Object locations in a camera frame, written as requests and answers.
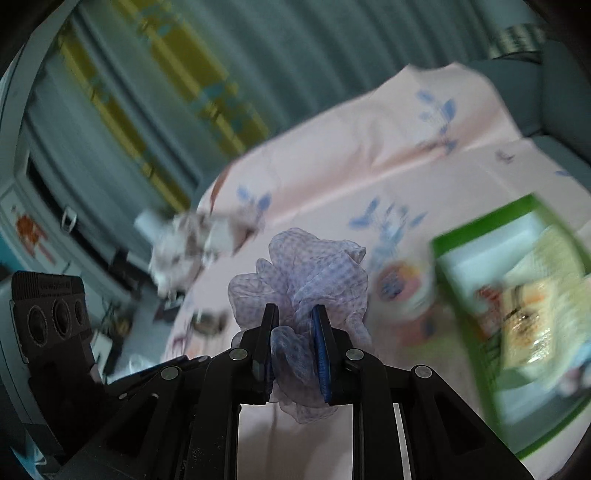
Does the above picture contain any yellow snack packet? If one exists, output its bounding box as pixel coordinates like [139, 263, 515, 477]
[501, 279, 571, 372]

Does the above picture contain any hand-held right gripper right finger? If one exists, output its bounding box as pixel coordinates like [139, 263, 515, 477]
[311, 305, 533, 480]

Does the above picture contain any grey sofa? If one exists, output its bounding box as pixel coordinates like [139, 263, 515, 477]
[468, 39, 591, 185]

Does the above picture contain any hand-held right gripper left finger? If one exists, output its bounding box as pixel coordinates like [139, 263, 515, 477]
[108, 303, 281, 480]

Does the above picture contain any crumpled beige cloth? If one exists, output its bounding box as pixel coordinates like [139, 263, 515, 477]
[135, 207, 266, 298]

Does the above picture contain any round metal tin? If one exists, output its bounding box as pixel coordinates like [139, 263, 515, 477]
[190, 313, 228, 335]

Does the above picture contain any green plastic basket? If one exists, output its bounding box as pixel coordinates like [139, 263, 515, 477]
[431, 194, 591, 462]

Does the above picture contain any purple checked mesh scrunchie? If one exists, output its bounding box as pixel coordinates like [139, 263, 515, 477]
[228, 227, 374, 425]

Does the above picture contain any white cabinet door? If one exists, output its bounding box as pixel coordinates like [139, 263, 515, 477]
[0, 152, 75, 296]

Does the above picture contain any pink plastic canister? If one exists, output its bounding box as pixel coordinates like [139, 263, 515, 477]
[376, 259, 441, 321]

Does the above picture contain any striped cushion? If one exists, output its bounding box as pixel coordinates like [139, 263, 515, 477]
[489, 22, 548, 60]

